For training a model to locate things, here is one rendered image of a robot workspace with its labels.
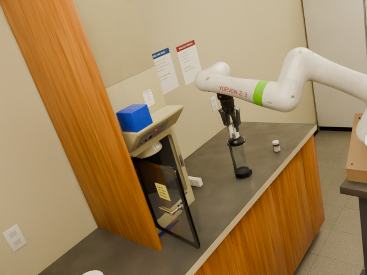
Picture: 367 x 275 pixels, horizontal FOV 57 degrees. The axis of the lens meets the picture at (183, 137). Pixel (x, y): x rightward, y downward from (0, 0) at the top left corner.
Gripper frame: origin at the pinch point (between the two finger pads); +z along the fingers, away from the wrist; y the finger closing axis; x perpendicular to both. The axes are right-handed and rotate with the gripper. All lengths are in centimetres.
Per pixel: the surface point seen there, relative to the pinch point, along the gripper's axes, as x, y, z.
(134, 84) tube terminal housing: 47, 13, -45
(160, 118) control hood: 47, 3, -29
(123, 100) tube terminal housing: 56, 13, -41
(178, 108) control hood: 35.4, 1.7, -29.0
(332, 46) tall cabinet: -248, 29, 15
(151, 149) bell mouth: 48, 15, -12
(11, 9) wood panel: 72, 45, -89
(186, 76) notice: -35, 56, -24
